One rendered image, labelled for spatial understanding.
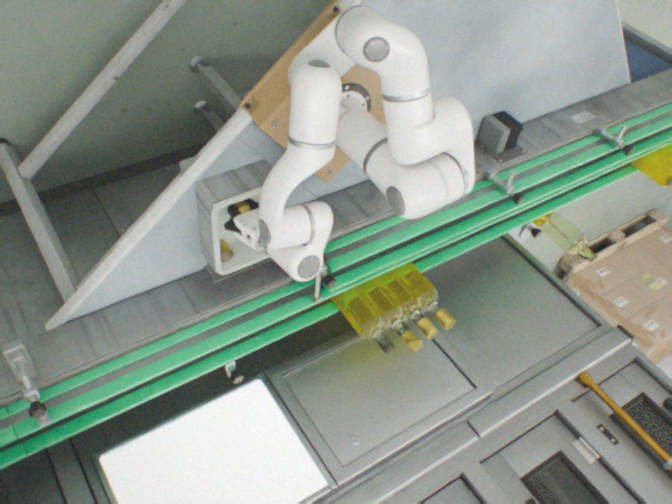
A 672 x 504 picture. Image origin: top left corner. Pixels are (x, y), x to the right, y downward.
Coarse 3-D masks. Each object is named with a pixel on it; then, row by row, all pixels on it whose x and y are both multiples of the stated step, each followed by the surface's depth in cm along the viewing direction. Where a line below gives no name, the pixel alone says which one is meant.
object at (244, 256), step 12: (252, 192) 135; (216, 204) 133; (228, 204) 133; (216, 216) 134; (228, 216) 146; (216, 228) 136; (216, 240) 139; (228, 240) 152; (240, 240) 154; (216, 252) 141; (240, 252) 152; (252, 252) 152; (216, 264) 144; (228, 264) 149; (240, 264) 149
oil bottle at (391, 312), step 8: (376, 280) 163; (360, 288) 161; (368, 288) 160; (376, 288) 161; (384, 288) 161; (368, 296) 159; (376, 296) 159; (384, 296) 159; (376, 304) 157; (384, 304) 157; (392, 304) 158; (384, 312) 156; (392, 312) 156; (400, 312) 156; (384, 320) 156; (392, 320) 155; (384, 328) 158; (392, 328) 158
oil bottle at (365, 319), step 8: (352, 288) 160; (336, 296) 160; (344, 296) 158; (352, 296) 159; (360, 296) 159; (336, 304) 162; (344, 304) 158; (352, 304) 157; (360, 304) 157; (368, 304) 157; (344, 312) 160; (352, 312) 156; (360, 312) 155; (368, 312) 155; (376, 312) 156; (352, 320) 157; (360, 320) 154; (368, 320) 154; (376, 320) 154; (360, 328) 155; (368, 328) 153; (376, 328) 153; (368, 336) 154
